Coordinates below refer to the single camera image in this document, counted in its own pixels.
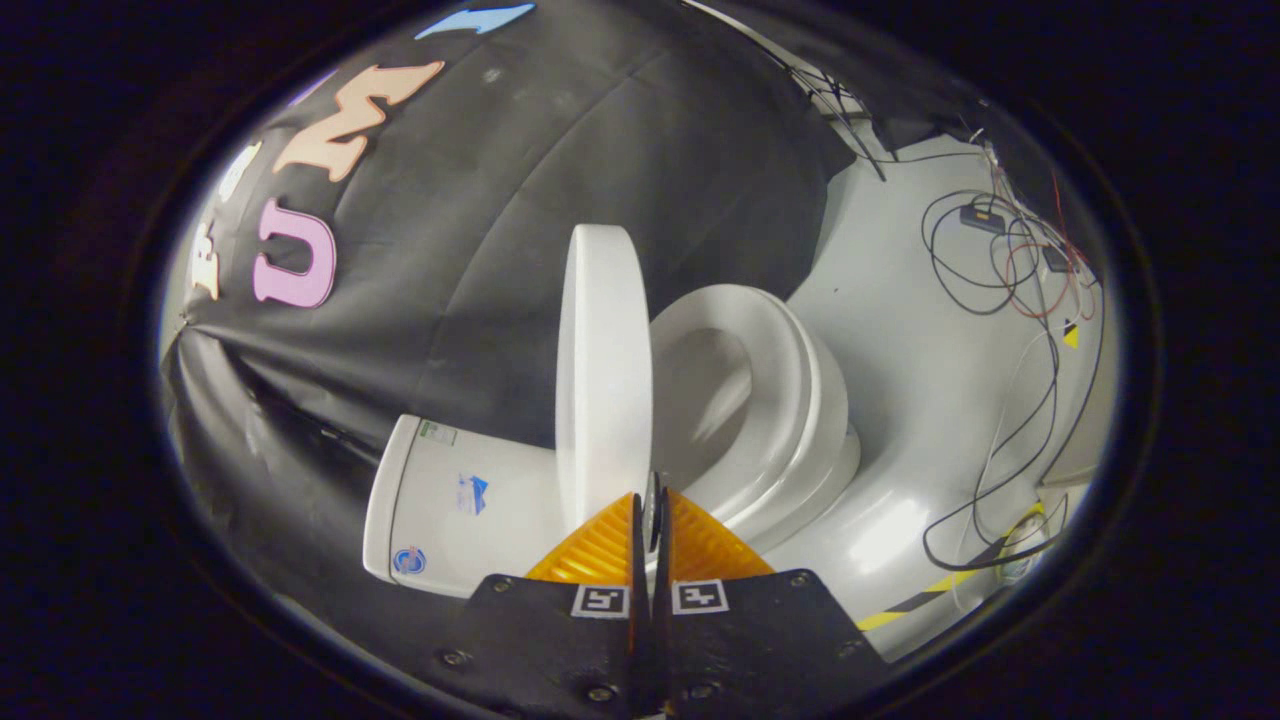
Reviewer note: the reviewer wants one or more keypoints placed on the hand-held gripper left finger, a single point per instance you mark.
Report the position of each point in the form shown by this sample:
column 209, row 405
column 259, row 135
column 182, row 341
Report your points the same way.
column 560, row 650

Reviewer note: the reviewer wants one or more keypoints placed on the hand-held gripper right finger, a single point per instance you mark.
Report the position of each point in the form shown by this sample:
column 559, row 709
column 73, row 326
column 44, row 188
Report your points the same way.
column 750, row 650

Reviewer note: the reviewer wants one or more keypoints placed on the white toilet lid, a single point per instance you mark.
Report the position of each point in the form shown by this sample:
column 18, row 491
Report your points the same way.
column 605, row 370

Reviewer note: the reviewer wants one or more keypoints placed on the white ceramic toilet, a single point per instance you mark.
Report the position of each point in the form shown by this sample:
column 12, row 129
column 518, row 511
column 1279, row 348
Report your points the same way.
column 450, row 520

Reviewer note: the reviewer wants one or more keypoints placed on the white toilet seat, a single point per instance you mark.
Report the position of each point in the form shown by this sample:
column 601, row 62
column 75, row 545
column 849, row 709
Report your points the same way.
column 790, row 390

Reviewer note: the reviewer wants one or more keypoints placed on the yellow and black floor tape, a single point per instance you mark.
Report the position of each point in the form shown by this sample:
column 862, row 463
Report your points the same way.
column 920, row 600

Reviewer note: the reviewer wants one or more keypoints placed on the black backdrop cloth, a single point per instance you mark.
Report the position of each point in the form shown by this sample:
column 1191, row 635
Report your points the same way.
column 560, row 170

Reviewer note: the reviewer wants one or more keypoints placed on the black power adapter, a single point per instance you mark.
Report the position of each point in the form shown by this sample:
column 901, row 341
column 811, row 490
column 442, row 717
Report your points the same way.
column 982, row 218

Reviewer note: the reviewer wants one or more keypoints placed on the dark cloth-covered box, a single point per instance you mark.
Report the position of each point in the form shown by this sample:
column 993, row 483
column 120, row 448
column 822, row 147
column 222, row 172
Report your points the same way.
column 925, row 115

